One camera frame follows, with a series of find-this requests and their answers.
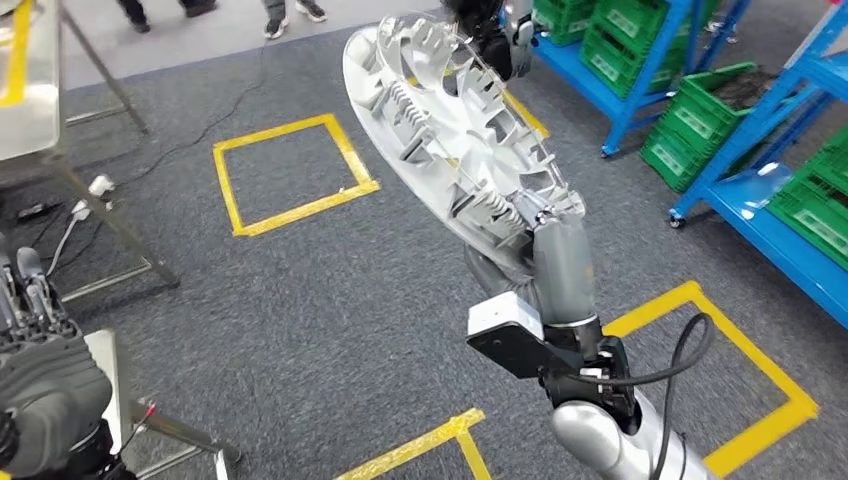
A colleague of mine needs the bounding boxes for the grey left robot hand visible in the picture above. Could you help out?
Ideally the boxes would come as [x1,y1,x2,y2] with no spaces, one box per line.
[0,231,114,478]

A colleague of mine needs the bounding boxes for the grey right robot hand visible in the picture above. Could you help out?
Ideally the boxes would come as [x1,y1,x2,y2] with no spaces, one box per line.
[463,206,599,328]

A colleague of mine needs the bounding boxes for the grey plastic wheel hubcap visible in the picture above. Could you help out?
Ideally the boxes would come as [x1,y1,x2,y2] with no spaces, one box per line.
[342,14,588,273]

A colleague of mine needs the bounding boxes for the blue metal shelf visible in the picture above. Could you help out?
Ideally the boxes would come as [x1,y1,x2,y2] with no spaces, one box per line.
[669,0,848,329]
[529,0,753,159]

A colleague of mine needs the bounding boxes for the yellow floor tape square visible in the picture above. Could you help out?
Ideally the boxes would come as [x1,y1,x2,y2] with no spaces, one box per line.
[213,113,381,238]
[500,89,551,140]
[334,408,495,480]
[602,281,821,480]

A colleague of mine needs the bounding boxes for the white power strip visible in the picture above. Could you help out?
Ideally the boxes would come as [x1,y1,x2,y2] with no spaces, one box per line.
[69,173,117,223]

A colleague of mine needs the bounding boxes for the steel table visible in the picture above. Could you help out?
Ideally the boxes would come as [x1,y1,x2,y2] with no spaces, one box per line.
[0,0,181,305]

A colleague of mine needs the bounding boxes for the yellow table tape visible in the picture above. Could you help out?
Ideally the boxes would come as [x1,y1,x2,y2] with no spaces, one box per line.
[0,0,33,109]

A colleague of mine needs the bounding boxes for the person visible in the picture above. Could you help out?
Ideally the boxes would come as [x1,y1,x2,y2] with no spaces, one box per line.
[261,0,329,41]
[115,0,218,34]

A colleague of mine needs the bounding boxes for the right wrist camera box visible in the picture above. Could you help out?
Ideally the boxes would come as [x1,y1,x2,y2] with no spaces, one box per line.
[465,291,551,380]

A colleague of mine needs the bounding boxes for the red-tipped thin wire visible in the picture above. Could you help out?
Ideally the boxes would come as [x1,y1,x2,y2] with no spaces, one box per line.
[119,400,158,452]

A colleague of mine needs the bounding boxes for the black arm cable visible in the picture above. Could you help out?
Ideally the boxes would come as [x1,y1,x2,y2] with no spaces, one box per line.
[569,312,715,480]

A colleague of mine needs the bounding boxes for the black floor cable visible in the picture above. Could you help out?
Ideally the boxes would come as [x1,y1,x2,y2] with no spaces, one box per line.
[119,39,266,190]

